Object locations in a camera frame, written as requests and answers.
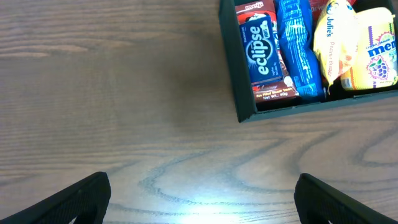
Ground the red Hello Panda box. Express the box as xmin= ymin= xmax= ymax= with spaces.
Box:
xmin=235 ymin=0 xmax=299 ymax=103

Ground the blue Oreo cookie pack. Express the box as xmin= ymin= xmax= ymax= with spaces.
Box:
xmin=276 ymin=0 xmax=325 ymax=101

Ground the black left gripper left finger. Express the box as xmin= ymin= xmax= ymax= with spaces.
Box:
xmin=1 ymin=172 xmax=111 ymax=224

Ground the blue Eclipse mint tin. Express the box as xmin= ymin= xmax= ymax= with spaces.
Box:
xmin=239 ymin=14 xmax=284 ymax=85

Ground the yellow snack packet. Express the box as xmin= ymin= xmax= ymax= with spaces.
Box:
xmin=313 ymin=0 xmax=359 ymax=90

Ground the dark green box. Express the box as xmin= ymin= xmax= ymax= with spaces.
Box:
xmin=218 ymin=0 xmax=397 ymax=123

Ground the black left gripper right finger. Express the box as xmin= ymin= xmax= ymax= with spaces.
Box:
xmin=294 ymin=173 xmax=397 ymax=224

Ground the yellow Mentos gum bottle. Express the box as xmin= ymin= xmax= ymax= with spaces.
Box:
xmin=340 ymin=7 xmax=397 ymax=91

